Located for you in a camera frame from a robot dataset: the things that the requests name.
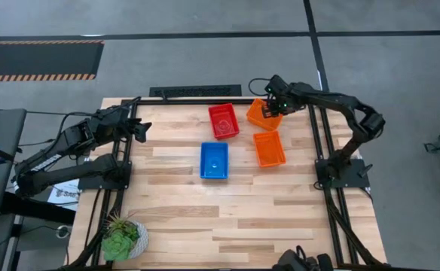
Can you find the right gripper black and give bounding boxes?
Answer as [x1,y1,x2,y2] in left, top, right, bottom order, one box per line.
[261,90,296,119]

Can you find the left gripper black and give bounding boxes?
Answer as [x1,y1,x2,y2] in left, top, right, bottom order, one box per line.
[97,107,153,144]

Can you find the orange plastic slotted basket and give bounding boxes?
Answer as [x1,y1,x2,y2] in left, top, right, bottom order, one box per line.
[252,130,287,169]
[246,98,284,132]

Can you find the black power strip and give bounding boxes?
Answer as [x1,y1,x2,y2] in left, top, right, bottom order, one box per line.
[148,84,243,98]

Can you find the white printed paper sheet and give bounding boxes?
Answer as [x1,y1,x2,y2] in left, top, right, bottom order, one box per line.
[47,178,81,211]

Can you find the succulent plant in white pot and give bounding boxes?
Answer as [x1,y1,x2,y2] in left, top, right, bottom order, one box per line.
[101,212,149,263]

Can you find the black hazard-striped floor mat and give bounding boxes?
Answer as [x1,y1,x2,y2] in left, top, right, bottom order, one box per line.
[0,40,105,83]

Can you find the black crossbeam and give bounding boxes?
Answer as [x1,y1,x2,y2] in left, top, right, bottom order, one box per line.
[0,191,76,225]

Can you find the black aluminium rig frame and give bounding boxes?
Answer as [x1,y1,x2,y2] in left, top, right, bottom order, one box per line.
[60,96,390,271]

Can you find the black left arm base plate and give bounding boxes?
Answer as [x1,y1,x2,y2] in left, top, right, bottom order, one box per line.
[78,160,133,191]

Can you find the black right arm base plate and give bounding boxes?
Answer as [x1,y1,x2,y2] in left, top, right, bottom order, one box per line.
[315,158,371,189]

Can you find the black device with cable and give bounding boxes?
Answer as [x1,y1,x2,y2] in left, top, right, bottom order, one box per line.
[271,245,335,271]

